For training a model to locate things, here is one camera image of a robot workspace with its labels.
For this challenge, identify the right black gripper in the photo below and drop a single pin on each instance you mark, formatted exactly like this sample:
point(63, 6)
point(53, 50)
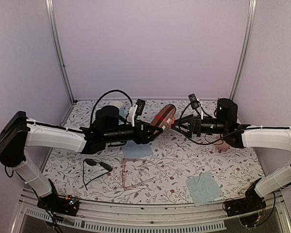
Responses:
point(192, 129)

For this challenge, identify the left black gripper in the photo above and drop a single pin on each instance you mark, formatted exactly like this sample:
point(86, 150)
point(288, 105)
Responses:
point(143, 137)

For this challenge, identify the brown striped glasses case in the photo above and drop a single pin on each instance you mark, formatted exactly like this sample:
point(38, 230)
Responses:
point(165, 117)

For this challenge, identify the blue cleaning cloth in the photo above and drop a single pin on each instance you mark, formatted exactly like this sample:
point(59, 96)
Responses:
point(203, 189)
point(137, 151)

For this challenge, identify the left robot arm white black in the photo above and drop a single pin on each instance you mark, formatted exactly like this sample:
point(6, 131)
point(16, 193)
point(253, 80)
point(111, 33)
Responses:
point(108, 127)

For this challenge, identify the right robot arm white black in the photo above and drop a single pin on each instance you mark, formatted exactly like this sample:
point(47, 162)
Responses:
point(224, 122)

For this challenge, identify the light blue paper cup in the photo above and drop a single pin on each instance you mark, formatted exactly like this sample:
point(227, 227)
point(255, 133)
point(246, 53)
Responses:
point(119, 105)

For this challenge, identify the pink translucent plastic cup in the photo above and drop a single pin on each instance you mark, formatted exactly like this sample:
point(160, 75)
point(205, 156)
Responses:
point(222, 146)

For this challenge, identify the floral patterned table mat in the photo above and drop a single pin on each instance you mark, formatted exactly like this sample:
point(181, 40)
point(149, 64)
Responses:
point(175, 159)

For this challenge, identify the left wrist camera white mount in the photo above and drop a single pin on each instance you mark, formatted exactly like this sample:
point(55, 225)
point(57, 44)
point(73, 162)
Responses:
point(135, 111)

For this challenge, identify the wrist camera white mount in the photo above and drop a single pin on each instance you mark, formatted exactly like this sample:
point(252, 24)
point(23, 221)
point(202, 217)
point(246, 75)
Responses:
point(196, 105)
point(135, 111)

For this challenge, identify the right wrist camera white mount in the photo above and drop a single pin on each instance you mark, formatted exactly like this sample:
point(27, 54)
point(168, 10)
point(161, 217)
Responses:
point(196, 105)

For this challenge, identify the clear pink frame glasses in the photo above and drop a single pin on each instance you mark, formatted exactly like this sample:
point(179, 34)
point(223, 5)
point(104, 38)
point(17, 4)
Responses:
point(135, 172)

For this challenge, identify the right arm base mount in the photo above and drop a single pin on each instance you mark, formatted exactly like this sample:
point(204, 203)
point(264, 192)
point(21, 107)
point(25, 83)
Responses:
point(250, 203)

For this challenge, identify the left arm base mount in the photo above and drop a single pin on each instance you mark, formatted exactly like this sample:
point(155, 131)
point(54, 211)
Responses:
point(68, 205)

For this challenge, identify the right aluminium frame post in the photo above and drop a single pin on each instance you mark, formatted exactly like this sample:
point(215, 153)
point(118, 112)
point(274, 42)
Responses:
point(245, 45)

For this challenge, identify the aluminium frame post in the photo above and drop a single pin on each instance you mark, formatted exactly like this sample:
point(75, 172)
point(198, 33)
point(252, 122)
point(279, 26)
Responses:
point(245, 45)
point(58, 50)

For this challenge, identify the left aluminium frame post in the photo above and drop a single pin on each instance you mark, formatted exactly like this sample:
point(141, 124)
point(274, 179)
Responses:
point(58, 50)

